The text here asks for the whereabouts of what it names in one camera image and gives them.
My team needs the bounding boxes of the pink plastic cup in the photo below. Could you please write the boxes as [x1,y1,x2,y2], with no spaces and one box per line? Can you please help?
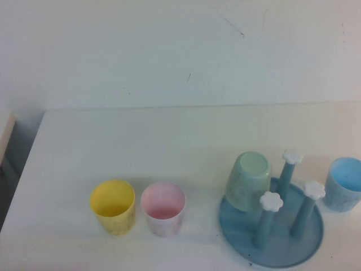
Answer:
[140,182,187,238]

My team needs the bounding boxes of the light blue plastic cup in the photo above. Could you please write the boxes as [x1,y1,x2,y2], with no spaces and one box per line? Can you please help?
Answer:
[323,157,361,212]

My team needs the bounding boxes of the yellow plastic cup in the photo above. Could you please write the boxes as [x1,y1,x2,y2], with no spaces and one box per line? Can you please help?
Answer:
[89,180,136,236]

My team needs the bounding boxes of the beige wooden board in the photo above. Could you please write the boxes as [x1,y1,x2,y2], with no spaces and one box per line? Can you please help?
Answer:
[0,111,17,170]

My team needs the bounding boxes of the blue cup stand white caps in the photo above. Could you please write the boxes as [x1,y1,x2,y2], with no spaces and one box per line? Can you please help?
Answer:
[218,148,327,269]

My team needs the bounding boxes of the pale green plastic cup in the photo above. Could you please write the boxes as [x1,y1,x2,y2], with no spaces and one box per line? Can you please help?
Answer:
[224,151,273,213]

